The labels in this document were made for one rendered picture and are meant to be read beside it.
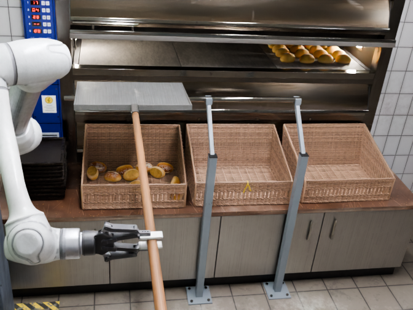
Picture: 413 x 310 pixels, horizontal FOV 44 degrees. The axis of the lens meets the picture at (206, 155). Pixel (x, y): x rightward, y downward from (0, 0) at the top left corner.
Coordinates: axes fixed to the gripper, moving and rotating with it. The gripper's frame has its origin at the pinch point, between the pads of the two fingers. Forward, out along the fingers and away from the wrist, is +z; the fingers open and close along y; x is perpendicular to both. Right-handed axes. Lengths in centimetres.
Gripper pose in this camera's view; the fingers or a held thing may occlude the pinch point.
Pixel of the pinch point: (150, 240)
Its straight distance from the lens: 158.0
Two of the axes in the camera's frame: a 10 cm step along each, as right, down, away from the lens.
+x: 1.7, 4.9, -8.6
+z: 9.8, -0.1, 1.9
